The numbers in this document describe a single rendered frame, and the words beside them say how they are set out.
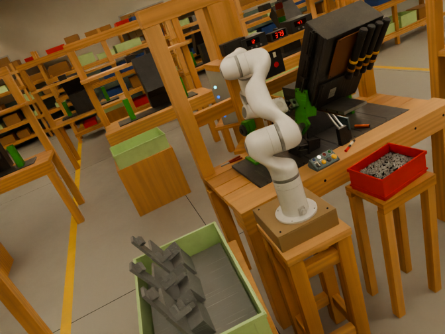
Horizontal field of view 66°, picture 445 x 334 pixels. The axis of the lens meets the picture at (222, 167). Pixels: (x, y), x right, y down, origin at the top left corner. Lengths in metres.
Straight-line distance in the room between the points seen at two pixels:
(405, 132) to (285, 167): 1.02
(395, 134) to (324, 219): 0.85
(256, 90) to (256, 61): 0.14
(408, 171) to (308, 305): 0.79
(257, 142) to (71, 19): 10.63
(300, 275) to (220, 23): 1.46
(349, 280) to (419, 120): 1.07
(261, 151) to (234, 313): 0.62
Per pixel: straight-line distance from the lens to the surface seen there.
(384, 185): 1.75
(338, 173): 2.00
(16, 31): 11.85
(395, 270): 2.07
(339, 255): 1.65
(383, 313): 2.36
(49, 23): 11.76
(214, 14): 2.17
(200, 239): 1.67
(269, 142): 1.36
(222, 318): 1.38
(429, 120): 2.40
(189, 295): 1.37
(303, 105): 2.06
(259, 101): 1.45
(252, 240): 1.85
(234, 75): 1.57
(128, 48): 8.68
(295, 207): 1.51
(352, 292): 1.82
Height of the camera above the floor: 1.85
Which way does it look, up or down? 25 degrees down
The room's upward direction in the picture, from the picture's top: 20 degrees counter-clockwise
